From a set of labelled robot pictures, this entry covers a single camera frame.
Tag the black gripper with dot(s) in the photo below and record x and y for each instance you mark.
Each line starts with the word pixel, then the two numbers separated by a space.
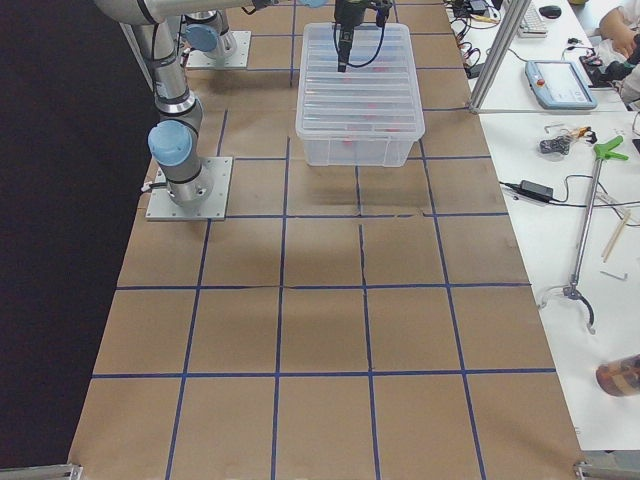
pixel 348 14

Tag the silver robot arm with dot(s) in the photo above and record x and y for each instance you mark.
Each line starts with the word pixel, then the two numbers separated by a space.
pixel 214 19
pixel 173 140

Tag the clear ribbed box lid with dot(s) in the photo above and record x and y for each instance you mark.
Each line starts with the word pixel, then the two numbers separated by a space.
pixel 379 99

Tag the clear plastic storage box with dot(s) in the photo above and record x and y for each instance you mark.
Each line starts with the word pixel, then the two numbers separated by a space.
pixel 358 148

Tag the person's hand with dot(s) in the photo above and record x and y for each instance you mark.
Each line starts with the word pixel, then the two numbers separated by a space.
pixel 613 27

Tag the white keyboard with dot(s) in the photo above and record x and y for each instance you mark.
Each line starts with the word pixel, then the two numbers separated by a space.
pixel 532 24

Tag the black computer mouse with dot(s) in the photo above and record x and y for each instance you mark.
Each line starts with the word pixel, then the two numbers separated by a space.
pixel 550 11

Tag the blue teach pendant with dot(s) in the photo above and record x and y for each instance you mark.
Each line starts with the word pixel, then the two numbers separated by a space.
pixel 557 85

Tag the black power adapter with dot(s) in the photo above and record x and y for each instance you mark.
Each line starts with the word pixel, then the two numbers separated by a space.
pixel 535 191

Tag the brown paper table cover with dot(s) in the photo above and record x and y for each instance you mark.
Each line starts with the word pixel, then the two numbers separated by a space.
pixel 341 322

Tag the wooden chopsticks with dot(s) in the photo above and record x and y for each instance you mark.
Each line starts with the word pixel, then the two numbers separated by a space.
pixel 616 235

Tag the silver allen key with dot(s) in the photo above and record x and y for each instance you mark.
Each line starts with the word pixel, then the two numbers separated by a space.
pixel 622 277

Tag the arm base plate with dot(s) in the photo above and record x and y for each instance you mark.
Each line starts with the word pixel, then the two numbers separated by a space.
pixel 210 51
pixel 206 197

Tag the aluminium frame post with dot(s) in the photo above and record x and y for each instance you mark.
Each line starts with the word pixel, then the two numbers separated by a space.
pixel 506 33

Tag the black cable bundle bag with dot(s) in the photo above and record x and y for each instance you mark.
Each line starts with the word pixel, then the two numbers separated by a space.
pixel 558 145

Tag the green handled reach grabber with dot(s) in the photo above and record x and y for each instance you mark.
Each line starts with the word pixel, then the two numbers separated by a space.
pixel 602 151

